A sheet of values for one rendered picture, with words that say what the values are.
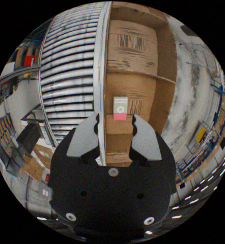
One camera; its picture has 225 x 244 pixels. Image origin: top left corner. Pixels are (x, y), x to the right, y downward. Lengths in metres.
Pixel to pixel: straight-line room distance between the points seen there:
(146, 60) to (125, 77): 0.16
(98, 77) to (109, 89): 0.08
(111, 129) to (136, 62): 0.43
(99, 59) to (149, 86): 0.30
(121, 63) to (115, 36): 0.18
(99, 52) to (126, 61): 0.14
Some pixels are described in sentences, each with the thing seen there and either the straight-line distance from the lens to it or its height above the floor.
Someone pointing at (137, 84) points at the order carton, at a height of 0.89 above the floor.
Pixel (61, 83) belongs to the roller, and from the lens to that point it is 0.66.
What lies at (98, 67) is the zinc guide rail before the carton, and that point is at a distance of 0.43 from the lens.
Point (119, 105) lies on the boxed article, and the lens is 0.43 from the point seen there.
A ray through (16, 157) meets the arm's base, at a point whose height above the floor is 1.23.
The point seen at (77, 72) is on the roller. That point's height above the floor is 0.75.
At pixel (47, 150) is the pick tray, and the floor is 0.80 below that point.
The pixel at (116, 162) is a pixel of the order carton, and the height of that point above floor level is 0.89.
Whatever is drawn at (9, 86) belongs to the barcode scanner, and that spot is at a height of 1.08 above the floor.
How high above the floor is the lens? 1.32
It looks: 57 degrees down
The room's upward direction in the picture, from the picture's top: 172 degrees clockwise
